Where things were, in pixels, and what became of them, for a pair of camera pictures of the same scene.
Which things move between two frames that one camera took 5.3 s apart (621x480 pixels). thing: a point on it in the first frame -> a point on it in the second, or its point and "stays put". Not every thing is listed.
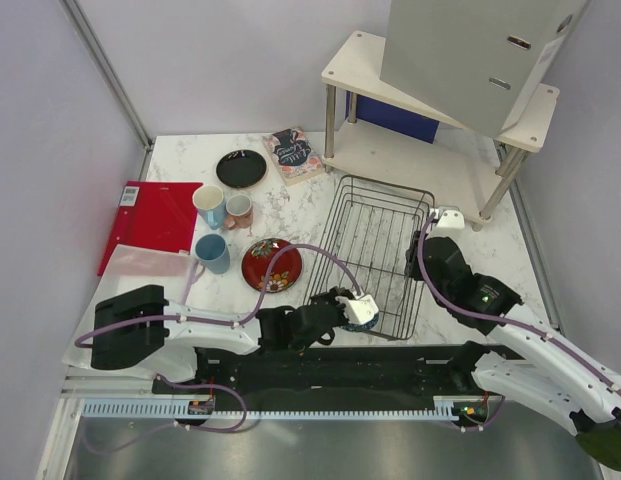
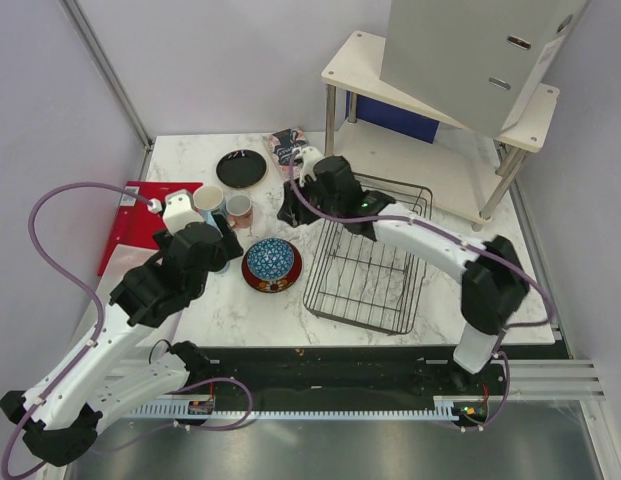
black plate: (241, 168) stays put
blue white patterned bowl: (358, 327) -> (270, 259)
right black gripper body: (440, 302) -> (312, 193)
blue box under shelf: (393, 117) stays put
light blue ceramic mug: (208, 199) stays put
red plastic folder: (154, 214) stays put
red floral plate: (257, 261) stays put
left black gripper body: (330, 295) -> (199, 284)
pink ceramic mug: (239, 212) stays put
